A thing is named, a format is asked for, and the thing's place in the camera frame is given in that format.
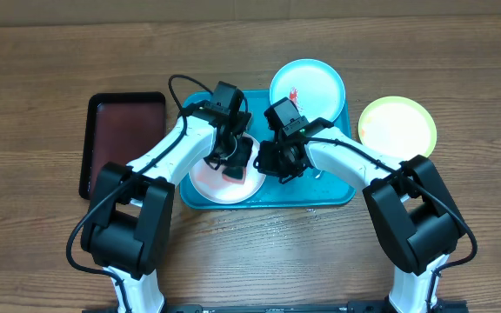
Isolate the white plate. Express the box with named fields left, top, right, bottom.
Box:
left=189, top=134, right=265, bottom=204

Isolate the yellow-green plate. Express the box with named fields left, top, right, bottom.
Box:
left=357, top=96, right=438, bottom=160

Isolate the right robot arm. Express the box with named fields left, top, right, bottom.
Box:
left=254, top=97, right=468, bottom=312

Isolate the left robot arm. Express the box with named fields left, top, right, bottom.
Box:
left=66, top=82, right=252, bottom=312

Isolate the teal plastic tray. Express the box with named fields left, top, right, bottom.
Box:
left=179, top=90, right=355, bottom=210

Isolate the black rectangular tray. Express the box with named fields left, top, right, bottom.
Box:
left=78, top=91, right=166, bottom=200

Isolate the light blue plate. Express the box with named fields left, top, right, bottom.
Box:
left=270, top=59, right=346, bottom=122

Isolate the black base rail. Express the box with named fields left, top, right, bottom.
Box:
left=82, top=300, right=469, bottom=313

